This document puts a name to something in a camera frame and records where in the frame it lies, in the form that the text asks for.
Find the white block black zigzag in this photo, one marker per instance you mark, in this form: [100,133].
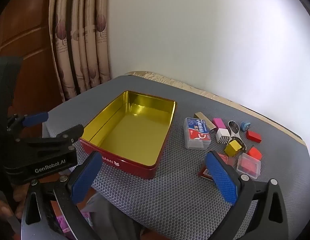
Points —
[223,133]

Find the person's purple patterned garment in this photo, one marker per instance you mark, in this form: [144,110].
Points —
[63,223]

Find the small clear box red contents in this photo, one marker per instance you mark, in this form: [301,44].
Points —
[249,166]

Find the person's left hand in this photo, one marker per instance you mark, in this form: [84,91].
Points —
[4,211]

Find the small blue round case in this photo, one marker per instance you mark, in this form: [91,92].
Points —
[244,126]

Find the grey mesh mat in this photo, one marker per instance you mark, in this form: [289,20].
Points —
[170,192]

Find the beige leaf-print curtain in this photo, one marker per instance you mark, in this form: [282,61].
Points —
[80,42]

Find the gold rectangular block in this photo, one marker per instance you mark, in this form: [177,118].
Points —
[201,117]

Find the gold cube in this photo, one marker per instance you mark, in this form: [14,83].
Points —
[232,148]

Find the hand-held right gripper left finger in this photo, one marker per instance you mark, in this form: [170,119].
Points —
[86,177]

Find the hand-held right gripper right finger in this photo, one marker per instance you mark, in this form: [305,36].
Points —
[221,180]

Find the red rectangular block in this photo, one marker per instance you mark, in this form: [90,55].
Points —
[254,135]

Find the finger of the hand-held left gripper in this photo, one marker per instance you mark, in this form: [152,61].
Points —
[70,133]
[36,118]

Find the orange-red rounded block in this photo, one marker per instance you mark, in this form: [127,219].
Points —
[254,153]

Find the red card box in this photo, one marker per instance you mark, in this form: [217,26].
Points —
[226,158]

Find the red tin box gold inside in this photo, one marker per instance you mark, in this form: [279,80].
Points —
[125,135]

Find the gold tablecloth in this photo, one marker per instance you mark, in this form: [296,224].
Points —
[170,78]

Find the person's grey trouser legs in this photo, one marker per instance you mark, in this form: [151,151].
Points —
[112,220]

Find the pink rectangular block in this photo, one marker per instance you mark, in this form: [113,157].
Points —
[218,123]

